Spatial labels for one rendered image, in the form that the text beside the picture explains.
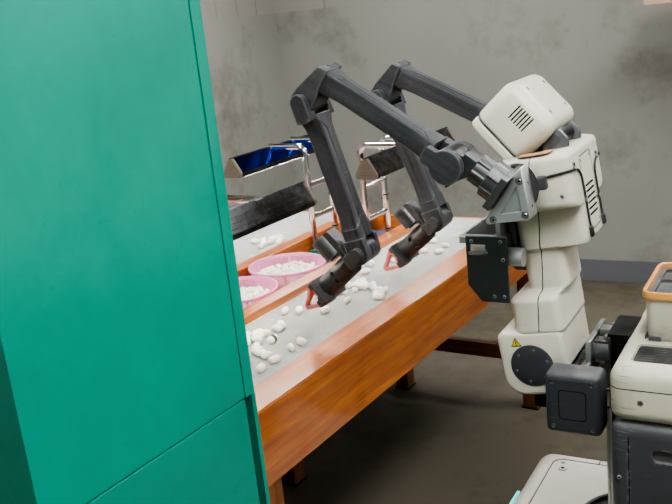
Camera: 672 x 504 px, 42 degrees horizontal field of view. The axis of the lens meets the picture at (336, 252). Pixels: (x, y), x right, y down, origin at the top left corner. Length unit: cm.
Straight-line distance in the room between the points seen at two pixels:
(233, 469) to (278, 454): 21
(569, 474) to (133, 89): 164
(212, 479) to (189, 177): 59
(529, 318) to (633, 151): 284
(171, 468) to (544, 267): 97
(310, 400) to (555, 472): 82
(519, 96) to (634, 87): 285
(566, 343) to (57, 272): 120
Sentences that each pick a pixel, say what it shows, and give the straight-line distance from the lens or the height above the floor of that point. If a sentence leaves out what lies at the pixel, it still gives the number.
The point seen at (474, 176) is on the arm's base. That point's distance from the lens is 191.
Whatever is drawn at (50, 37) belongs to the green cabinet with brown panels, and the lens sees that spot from 146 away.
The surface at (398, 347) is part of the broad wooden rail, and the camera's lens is 246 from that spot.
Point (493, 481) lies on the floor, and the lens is 313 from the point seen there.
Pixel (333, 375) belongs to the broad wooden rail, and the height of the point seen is 73.
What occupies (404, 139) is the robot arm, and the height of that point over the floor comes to 129.
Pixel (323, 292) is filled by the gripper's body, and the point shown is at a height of 91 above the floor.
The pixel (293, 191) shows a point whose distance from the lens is 253.
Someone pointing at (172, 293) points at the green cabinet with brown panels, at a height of 112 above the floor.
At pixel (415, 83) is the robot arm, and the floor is 137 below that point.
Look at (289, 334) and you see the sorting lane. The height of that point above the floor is 74.
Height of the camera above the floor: 158
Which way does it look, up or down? 15 degrees down
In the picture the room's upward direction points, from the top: 6 degrees counter-clockwise
